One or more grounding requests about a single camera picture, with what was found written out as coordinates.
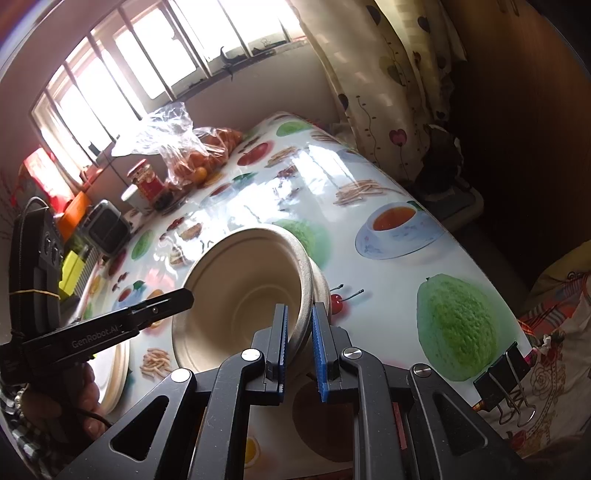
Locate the fruit printed tablecloth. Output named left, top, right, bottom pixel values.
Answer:
left=69, top=111, right=536, bottom=480

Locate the yellow-green cardboard box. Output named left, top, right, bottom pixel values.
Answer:
left=59, top=249, right=90, bottom=296

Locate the grey portable heater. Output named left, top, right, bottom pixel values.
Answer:
left=85, top=199, right=132, bottom=257

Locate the window grille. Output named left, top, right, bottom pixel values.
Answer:
left=30, top=0, right=319, bottom=185

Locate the dark cloth bundle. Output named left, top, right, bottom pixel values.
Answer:
left=418, top=124, right=472, bottom=195

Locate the person's left forearm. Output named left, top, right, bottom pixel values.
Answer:
left=0, top=383, right=88, bottom=480

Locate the beige paper bowl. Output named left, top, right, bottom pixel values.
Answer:
left=295, top=258, right=332, bottom=333
left=172, top=227, right=311, bottom=376

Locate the person's left hand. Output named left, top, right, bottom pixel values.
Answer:
left=21, top=364, right=105, bottom=444

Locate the white paper cup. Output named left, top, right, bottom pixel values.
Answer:
left=121, top=185, right=155, bottom=215

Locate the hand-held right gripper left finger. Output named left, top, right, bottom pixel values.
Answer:
left=55, top=303, right=291, bottom=480

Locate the red label jar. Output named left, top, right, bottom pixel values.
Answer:
left=127, top=159, right=174, bottom=210

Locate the black binder clip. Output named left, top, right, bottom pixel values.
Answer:
left=501, top=342, right=539, bottom=416
left=473, top=357, right=513, bottom=423

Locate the black cable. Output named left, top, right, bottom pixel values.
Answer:
left=85, top=408, right=112, bottom=431

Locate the red box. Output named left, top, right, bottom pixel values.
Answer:
left=18, top=150, right=75, bottom=210

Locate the orange box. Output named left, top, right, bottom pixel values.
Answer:
left=58, top=191, right=90, bottom=241

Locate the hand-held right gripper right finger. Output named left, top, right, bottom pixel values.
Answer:
left=311, top=302, right=525, bottom=480

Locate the plastic bag of oranges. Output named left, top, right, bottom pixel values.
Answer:
left=111, top=102, right=245, bottom=190

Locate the heart printed curtain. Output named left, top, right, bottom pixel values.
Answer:
left=305, top=0, right=467, bottom=185

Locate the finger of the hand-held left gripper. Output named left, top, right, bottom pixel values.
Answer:
left=113, top=288, right=195, bottom=329

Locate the floral printed blanket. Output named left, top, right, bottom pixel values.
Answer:
left=517, top=244, right=591, bottom=444

